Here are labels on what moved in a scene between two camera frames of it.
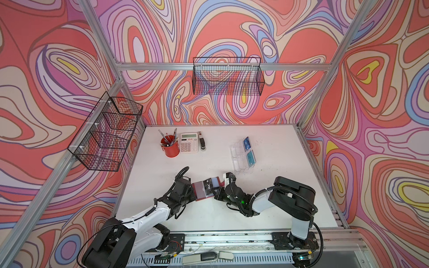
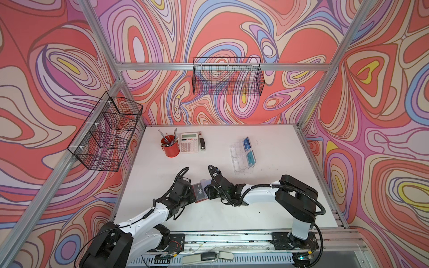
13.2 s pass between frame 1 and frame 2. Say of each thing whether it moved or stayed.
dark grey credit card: moved
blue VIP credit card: stayed
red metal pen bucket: stayed
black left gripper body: stayed
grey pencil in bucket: stayed
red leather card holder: moved
